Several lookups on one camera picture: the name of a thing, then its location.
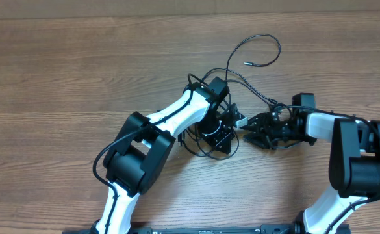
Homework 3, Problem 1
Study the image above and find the black USB cable bundle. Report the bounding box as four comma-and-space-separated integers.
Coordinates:
177, 34, 282, 161

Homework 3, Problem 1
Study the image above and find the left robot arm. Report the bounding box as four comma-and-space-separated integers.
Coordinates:
90, 77, 235, 233

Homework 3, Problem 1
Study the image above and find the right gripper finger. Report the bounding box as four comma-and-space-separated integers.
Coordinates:
243, 135, 273, 150
241, 112, 273, 132

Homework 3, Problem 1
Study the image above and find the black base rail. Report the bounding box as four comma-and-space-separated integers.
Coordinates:
62, 223, 351, 234

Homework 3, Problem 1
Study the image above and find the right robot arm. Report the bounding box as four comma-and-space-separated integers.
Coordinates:
243, 93, 380, 233

